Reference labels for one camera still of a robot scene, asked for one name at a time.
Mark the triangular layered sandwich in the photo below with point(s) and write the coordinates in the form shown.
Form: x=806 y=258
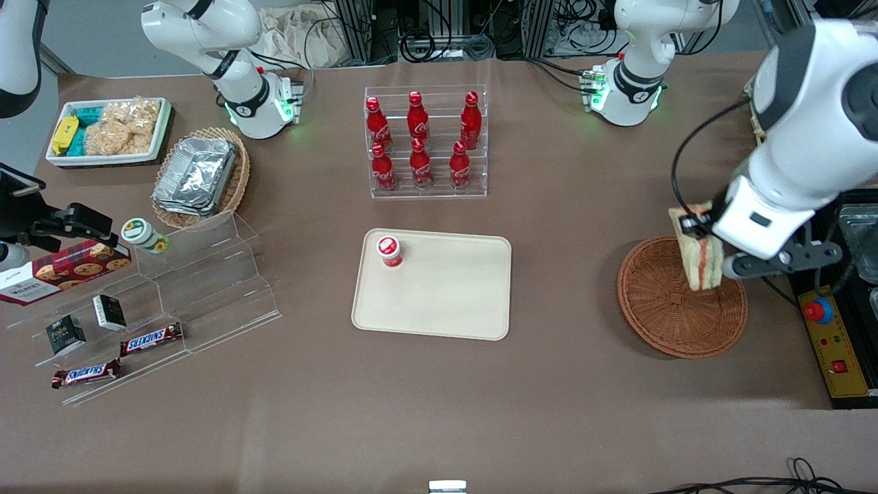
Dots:
x=703 y=264

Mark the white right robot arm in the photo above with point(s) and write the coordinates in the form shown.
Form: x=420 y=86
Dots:
x=233 y=75

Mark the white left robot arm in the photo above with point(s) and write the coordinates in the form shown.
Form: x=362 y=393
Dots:
x=816 y=103

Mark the round brown wicker basket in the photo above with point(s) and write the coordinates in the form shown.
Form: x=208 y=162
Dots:
x=665 y=315

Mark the oval light wicker basket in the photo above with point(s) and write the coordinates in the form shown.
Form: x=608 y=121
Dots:
x=236 y=178

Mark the beige plastic tray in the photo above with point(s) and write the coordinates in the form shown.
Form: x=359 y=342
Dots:
x=446 y=295

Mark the red tartan cookie box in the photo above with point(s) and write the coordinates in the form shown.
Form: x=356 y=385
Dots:
x=62 y=274

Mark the green lid white cup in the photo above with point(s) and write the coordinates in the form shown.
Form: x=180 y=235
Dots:
x=140 y=233

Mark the yellow snack packet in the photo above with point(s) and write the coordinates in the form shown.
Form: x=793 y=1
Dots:
x=64 y=134

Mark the white rectangular snack bin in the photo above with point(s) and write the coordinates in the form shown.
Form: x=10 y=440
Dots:
x=110 y=160

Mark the aluminium foil container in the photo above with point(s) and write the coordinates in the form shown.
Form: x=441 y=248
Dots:
x=874 y=305
x=180 y=209
x=863 y=240
x=195 y=171

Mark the teal snack packet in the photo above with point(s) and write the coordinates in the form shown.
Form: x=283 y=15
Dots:
x=86 y=120

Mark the small black box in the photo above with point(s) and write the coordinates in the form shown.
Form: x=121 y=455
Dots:
x=110 y=312
x=65 y=335

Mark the black sealing machine yellow panel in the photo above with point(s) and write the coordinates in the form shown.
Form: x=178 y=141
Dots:
x=840 y=343

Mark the clear bag of crackers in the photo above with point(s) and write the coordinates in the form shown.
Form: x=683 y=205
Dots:
x=127 y=127

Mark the Snickers chocolate bar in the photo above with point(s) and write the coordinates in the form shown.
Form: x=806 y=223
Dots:
x=151 y=339
x=86 y=374

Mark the clear acrylic stepped shelf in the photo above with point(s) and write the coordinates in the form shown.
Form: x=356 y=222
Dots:
x=206 y=288

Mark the red cola bottle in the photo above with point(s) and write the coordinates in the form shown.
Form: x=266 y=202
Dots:
x=470 y=120
x=418 y=116
x=459 y=170
x=383 y=171
x=420 y=168
x=377 y=123

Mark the clear acrylic bottle rack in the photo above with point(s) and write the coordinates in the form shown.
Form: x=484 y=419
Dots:
x=429 y=192

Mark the white crumpled plastic sheet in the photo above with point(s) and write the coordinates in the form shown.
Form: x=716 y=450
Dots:
x=302 y=38

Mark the red lid small cup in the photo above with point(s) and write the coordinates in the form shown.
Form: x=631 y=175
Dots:
x=389 y=250

